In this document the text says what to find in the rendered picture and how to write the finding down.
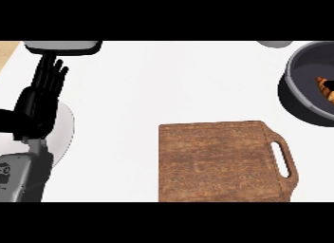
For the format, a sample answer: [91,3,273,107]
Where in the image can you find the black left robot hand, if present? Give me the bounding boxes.
[0,51,69,142]

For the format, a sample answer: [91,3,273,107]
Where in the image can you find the dark grey pot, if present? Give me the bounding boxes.
[276,41,334,128]

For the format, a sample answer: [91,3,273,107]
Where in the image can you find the brown wooden cutting board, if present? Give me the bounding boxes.
[156,120,299,203]

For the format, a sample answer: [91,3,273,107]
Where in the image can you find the pale grey round plate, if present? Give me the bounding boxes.
[0,102,77,169]

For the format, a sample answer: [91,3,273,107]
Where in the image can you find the pale grey rounded object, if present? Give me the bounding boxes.
[255,41,294,49]

